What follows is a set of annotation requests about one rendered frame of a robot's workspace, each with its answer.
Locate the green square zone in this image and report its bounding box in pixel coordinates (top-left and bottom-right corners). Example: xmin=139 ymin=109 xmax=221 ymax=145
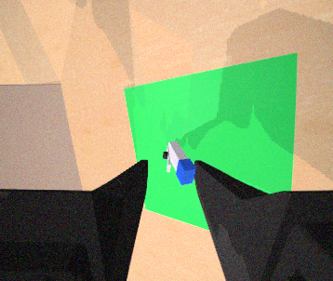
xmin=124 ymin=53 xmax=298 ymax=230

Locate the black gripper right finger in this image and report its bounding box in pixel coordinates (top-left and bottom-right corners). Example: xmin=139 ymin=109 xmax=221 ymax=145
xmin=194 ymin=160 xmax=333 ymax=281

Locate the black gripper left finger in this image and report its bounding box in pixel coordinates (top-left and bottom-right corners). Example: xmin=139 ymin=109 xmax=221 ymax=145
xmin=0 ymin=159 xmax=148 ymax=281

